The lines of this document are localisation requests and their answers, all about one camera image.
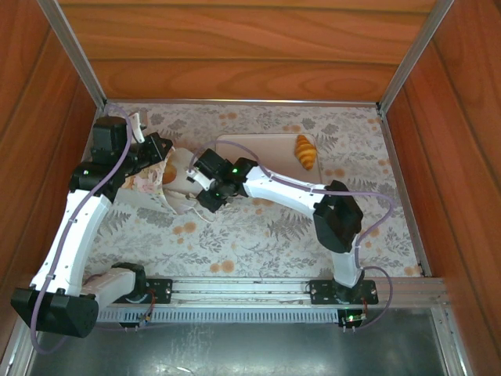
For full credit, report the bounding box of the cartoon animal paper bag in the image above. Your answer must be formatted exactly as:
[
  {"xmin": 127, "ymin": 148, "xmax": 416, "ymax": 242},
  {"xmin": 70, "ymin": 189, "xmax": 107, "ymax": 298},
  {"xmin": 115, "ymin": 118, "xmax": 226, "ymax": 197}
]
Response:
[{"xmin": 115, "ymin": 146, "xmax": 218, "ymax": 225}]

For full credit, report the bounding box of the golden fake croissant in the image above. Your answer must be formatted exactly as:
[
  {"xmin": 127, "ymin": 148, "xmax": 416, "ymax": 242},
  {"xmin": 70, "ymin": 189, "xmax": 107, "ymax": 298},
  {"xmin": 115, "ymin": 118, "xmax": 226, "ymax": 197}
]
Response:
[{"xmin": 294, "ymin": 134, "xmax": 318, "ymax": 170}]

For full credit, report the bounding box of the pale pink plastic tray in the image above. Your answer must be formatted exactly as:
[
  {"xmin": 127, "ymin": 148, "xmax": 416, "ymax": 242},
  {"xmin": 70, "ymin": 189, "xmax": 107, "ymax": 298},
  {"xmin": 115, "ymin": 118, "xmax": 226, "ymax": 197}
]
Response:
[{"xmin": 215, "ymin": 133, "xmax": 324, "ymax": 185}]

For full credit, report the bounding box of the floral patterned tablecloth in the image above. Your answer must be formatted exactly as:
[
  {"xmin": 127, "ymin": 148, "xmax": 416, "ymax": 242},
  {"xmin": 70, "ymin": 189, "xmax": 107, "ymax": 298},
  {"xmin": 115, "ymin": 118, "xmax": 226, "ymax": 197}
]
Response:
[{"xmin": 84, "ymin": 102, "xmax": 426, "ymax": 280}]

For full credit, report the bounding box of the shiny grey metal sheet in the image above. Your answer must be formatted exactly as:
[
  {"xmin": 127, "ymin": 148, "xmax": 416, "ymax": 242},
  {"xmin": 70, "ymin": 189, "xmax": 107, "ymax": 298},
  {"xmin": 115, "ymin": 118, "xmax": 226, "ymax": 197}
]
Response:
[{"xmin": 27, "ymin": 323, "xmax": 449, "ymax": 376}]

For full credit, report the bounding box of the small board with green light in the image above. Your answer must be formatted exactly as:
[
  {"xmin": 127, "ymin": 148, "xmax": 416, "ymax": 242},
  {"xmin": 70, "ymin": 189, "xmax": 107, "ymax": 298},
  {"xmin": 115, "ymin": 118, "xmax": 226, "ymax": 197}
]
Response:
[{"xmin": 338, "ymin": 309, "xmax": 369, "ymax": 334}]

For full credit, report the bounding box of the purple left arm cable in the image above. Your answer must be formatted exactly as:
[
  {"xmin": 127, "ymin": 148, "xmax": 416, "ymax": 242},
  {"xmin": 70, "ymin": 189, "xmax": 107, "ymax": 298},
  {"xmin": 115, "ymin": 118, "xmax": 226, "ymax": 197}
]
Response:
[{"xmin": 30, "ymin": 103, "xmax": 157, "ymax": 356}]

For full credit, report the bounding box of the aluminium back frame rail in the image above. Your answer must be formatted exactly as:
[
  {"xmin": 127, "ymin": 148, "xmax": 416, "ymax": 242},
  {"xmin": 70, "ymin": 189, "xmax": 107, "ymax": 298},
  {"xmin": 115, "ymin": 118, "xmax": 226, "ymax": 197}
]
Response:
[{"xmin": 104, "ymin": 98, "xmax": 380, "ymax": 107}]

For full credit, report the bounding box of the aluminium left frame post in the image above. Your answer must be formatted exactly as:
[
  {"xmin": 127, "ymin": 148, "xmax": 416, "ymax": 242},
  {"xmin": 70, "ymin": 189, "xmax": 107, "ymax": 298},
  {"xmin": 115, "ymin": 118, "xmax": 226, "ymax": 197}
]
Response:
[{"xmin": 37, "ymin": 0, "xmax": 109, "ymax": 110}]

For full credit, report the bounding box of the aluminium frame post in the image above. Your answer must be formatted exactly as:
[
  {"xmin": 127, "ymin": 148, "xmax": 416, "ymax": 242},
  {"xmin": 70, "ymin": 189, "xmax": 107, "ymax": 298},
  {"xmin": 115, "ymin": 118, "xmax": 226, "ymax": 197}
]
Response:
[
  {"xmin": 37, "ymin": 0, "xmax": 109, "ymax": 110},
  {"xmin": 376, "ymin": 0, "xmax": 457, "ymax": 113}
]

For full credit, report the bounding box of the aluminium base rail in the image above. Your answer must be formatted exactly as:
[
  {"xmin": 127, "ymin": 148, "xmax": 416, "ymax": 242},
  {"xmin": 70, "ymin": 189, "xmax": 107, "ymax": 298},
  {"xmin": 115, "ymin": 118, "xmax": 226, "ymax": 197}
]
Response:
[{"xmin": 81, "ymin": 276, "xmax": 448, "ymax": 310}]

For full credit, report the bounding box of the grey slotted cable duct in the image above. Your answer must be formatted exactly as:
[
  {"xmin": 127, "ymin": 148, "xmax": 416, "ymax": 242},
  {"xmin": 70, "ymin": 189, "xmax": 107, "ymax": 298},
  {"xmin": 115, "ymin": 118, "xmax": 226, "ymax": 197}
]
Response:
[{"xmin": 96, "ymin": 307, "xmax": 340, "ymax": 324}]

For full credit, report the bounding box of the aluminium right side rail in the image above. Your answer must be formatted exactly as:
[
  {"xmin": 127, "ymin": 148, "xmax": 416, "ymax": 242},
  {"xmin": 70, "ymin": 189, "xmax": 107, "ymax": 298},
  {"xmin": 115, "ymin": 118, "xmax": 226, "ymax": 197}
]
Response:
[{"xmin": 376, "ymin": 108, "xmax": 434, "ymax": 278}]

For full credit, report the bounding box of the small board with coloured wires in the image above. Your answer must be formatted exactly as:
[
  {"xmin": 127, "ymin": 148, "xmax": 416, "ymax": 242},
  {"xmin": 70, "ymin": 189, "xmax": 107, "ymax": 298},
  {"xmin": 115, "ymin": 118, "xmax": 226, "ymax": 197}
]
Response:
[{"xmin": 117, "ymin": 309, "xmax": 157, "ymax": 334}]

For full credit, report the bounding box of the aluminium right frame post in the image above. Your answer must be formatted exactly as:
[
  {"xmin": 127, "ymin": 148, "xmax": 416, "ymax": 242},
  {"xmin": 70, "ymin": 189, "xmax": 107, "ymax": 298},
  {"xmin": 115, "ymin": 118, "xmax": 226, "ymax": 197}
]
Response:
[{"xmin": 376, "ymin": 0, "xmax": 457, "ymax": 113}]

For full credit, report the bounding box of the aluminium left floor rail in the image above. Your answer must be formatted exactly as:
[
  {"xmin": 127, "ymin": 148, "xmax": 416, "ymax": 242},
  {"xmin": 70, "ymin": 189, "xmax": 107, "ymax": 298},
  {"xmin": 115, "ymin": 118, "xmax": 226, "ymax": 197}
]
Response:
[{"xmin": 0, "ymin": 320, "xmax": 40, "ymax": 376}]

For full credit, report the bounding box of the aluminium floor rail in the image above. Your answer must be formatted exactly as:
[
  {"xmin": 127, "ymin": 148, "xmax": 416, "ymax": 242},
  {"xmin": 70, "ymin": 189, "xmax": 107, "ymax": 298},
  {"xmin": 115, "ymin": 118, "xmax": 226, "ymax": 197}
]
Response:
[
  {"xmin": 430, "ymin": 307, "xmax": 474, "ymax": 376},
  {"xmin": 0, "ymin": 320, "xmax": 40, "ymax": 376}
]

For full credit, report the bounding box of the aluminium right floor rail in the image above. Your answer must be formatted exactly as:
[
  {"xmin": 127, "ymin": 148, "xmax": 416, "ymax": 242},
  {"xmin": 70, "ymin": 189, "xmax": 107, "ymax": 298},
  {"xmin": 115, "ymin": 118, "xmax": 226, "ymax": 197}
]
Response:
[{"xmin": 430, "ymin": 307, "xmax": 474, "ymax": 376}]

